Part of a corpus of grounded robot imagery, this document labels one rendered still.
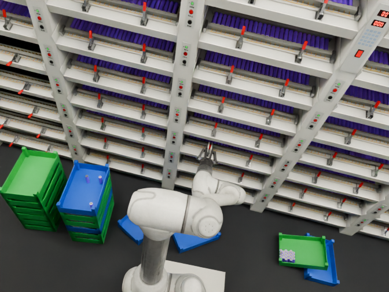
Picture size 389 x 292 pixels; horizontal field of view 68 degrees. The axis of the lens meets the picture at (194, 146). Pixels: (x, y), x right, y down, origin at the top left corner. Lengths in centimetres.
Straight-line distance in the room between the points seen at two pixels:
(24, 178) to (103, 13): 104
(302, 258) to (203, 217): 137
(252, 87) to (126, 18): 66
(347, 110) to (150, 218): 109
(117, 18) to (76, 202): 99
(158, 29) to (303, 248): 169
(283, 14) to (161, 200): 84
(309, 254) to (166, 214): 145
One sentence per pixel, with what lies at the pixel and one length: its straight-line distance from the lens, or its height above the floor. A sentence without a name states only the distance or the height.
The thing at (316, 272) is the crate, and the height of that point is 0.
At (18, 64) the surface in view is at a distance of 190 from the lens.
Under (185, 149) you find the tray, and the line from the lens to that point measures 185.
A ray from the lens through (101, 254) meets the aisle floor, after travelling 204.
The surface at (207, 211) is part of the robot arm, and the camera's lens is 94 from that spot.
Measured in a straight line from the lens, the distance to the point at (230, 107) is 158.
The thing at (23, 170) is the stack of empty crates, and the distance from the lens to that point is 196.
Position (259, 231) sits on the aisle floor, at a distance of 223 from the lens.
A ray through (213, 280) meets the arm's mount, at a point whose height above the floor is 24.
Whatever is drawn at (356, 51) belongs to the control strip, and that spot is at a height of 138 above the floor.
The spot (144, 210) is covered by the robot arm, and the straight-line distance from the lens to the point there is 95.
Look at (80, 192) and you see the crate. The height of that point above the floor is 40.
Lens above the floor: 191
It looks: 49 degrees down
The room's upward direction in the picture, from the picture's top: 13 degrees clockwise
